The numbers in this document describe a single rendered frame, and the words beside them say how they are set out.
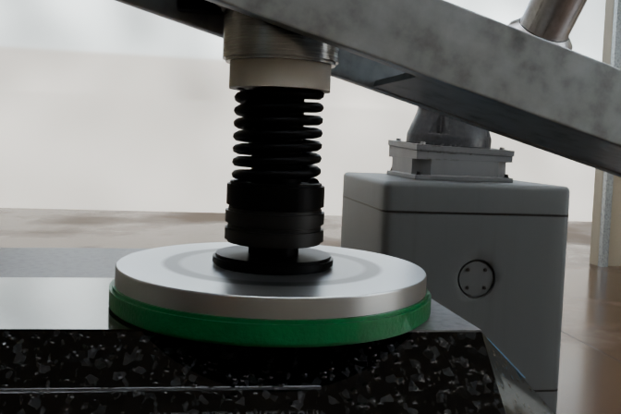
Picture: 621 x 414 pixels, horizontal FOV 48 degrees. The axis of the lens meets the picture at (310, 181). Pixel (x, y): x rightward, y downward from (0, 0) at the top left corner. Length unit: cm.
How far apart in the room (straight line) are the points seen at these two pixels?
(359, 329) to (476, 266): 107
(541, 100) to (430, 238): 95
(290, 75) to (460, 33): 11
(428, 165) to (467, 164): 9
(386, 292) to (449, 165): 112
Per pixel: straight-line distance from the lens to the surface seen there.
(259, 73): 46
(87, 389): 42
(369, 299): 41
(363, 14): 44
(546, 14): 161
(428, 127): 155
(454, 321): 48
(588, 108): 51
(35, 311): 48
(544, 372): 158
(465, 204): 144
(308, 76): 46
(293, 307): 39
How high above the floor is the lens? 92
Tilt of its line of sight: 3 degrees down
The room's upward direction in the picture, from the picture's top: 2 degrees clockwise
